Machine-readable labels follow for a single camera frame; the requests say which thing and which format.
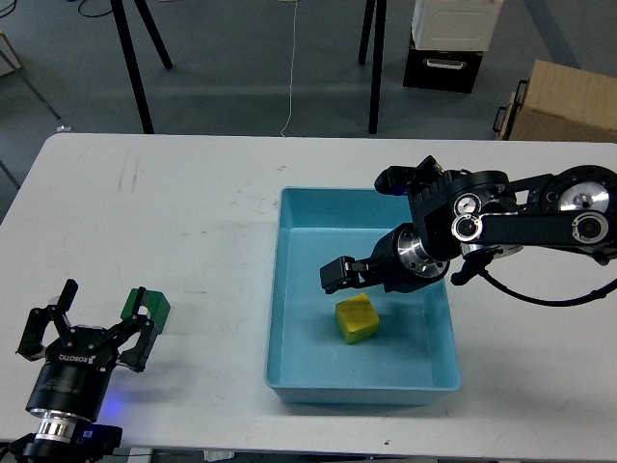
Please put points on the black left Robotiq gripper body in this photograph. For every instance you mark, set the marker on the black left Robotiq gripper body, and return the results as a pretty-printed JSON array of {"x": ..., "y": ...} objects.
[{"x": 75, "y": 375}]

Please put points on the white appliance on floor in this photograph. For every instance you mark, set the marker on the white appliance on floor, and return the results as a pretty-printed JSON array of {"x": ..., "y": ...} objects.
[{"x": 455, "y": 25}]

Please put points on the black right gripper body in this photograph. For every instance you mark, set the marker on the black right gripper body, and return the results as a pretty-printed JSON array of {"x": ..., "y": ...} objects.
[{"x": 400, "y": 263}]

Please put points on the green wooden block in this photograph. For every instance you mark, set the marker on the green wooden block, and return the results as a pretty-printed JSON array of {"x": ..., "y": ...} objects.
[{"x": 151, "y": 303}]

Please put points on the yellow wooden block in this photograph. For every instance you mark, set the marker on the yellow wooden block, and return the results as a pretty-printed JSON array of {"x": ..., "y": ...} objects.
[{"x": 356, "y": 318}]

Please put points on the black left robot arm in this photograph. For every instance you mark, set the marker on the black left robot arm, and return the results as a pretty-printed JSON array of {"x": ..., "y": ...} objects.
[{"x": 65, "y": 438}]

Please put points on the black storage box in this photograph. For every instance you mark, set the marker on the black storage box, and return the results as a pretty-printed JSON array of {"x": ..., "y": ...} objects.
[{"x": 440, "y": 69}]

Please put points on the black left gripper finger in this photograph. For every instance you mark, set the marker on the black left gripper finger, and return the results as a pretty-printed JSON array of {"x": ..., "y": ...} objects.
[
  {"x": 30, "y": 346},
  {"x": 132, "y": 339}
]

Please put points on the cardboard box with handles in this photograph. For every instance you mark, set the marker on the cardboard box with handles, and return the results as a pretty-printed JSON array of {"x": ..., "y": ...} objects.
[{"x": 560, "y": 104}]

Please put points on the light blue plastic box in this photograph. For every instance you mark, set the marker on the light blue plastic box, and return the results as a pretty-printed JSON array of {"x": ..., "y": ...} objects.
[{"x": 362, "y": 346}]

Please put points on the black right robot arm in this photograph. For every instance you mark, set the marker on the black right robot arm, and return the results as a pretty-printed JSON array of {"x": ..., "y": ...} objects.
[{"x": 480, "y": 217}]

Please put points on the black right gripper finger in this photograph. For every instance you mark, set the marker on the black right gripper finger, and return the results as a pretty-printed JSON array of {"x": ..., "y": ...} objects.
[{"x": 344, "y": 272}]

